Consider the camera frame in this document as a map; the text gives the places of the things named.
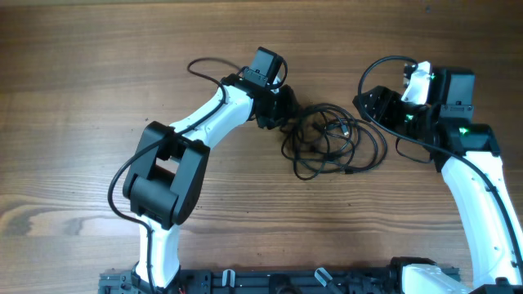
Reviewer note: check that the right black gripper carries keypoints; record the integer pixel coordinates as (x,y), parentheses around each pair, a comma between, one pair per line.
(391,100)

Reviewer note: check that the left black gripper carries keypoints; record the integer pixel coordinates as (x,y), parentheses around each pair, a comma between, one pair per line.
(290,111)

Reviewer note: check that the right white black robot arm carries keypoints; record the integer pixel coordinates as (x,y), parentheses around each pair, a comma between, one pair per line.
(435,111)

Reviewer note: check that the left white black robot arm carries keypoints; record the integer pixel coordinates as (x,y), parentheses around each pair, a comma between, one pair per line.
(165,176)

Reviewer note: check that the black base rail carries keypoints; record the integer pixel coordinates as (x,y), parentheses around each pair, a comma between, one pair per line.
(371,280)

